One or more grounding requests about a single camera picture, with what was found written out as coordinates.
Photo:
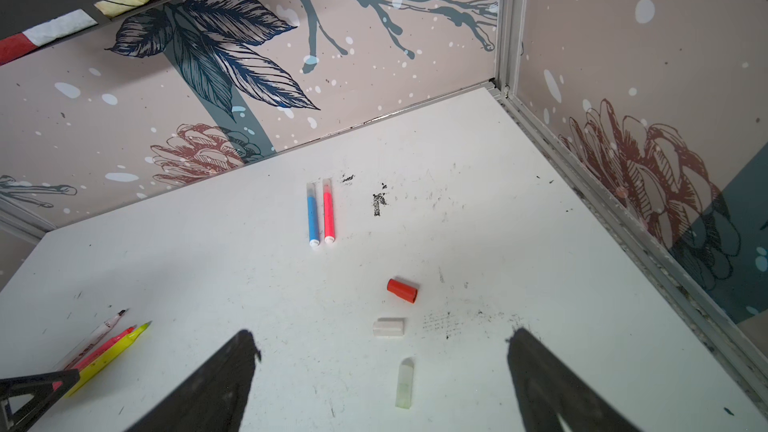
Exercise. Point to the red pen cap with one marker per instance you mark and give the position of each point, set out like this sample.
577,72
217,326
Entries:
402,290

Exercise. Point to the pink-red highlighter pen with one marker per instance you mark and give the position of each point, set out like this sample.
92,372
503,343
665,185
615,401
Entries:
328,212

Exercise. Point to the white marker pen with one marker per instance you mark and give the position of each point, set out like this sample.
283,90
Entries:
89,343

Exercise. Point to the yellow highlighter pen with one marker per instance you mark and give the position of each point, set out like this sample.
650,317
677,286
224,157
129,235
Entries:
97,366

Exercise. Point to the clear pen cap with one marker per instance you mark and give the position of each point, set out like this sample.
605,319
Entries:
389,327
405,381

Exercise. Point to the pink highlighter pen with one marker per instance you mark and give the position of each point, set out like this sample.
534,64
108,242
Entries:
84,363

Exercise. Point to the blue highlighter pen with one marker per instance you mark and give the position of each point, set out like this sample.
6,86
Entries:
313,221

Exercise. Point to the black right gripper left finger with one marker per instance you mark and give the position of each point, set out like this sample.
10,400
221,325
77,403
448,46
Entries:
214,397

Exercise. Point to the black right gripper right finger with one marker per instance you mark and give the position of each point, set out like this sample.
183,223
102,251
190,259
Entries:
551,397

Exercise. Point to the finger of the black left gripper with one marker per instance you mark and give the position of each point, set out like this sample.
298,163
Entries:
25,399

